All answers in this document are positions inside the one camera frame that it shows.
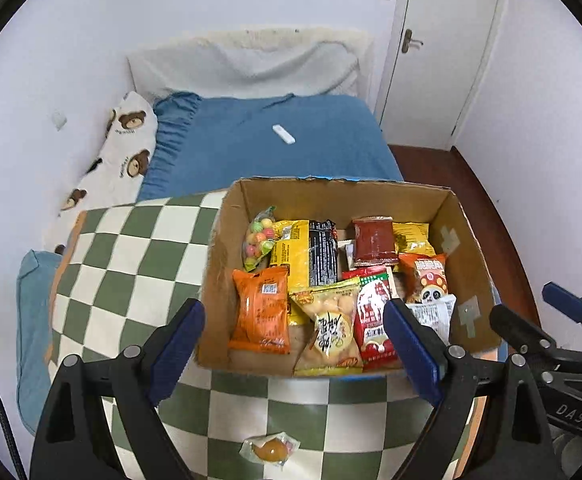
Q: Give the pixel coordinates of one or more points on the white remote control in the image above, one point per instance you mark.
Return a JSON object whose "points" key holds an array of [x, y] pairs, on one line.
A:
{"points": [[284, 134]]}

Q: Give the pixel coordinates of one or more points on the dark red snack packet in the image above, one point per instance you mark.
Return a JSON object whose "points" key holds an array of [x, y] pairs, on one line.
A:
{"points": [[374, 242]]}

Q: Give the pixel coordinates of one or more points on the white door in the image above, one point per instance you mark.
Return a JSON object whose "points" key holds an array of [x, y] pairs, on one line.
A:
{"points": [[426, 92]]}

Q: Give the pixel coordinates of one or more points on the orange snack packet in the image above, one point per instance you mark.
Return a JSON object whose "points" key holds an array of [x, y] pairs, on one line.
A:
{"points": [[262, 320]]}

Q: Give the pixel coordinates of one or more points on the orange panda snack bag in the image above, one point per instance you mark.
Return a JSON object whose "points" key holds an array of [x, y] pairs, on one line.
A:
{"points": [[425, 277]]}

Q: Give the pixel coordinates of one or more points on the green white checkered mat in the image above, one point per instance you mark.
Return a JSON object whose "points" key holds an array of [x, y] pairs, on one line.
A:
{"points": [[128, 269]]}

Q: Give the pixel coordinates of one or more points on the white quilted pillow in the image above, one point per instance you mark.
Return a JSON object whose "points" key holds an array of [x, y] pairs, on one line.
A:
{"points": [[257, 64]]}

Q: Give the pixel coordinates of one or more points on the wall socket left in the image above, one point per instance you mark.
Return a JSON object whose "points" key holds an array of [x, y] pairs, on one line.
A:
{"points": [[59, 120]]}

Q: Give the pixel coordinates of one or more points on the colorful candy ball bag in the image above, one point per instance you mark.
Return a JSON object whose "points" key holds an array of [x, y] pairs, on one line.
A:
{"points": [[259, 239]]}

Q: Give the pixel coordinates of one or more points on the red spicy strip packet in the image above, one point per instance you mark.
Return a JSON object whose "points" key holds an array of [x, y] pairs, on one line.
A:
{"points": [[376, 287]]}

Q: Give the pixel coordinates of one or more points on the bear print pillow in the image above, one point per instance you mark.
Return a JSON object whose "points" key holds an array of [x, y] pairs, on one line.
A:
{"points": [[118, 170]]}

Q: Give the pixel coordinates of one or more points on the yellow black snack bag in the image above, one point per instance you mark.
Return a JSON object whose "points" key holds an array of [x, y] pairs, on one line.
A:
{"points": [[309, 250]]}

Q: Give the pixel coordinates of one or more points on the white chocolate wafer packet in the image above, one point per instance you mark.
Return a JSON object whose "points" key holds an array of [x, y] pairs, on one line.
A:
{"points": [[346, 261]]}

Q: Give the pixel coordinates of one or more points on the white green snack bag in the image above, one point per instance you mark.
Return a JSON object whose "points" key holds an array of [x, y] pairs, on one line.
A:
{"points": [[436, 315]]}

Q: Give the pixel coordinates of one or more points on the blue bed sheet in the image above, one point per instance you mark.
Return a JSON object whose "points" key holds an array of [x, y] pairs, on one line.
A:
{"points": [[204, 146]]}

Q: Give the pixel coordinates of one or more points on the door handle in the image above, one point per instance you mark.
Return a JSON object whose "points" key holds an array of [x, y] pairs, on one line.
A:
{"points": [[409, 42]]}

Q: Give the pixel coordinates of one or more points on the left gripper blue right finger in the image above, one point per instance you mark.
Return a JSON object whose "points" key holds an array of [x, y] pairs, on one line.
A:
{"points": [[513, 437]]}

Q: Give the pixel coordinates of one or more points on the pale yellow puff bag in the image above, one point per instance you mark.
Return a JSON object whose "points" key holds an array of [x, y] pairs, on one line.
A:
{"points": [[332, 350]]}

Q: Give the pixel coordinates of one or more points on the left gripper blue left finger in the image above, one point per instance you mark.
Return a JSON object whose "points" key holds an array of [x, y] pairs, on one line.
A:
{"points": [[73, 439]]}

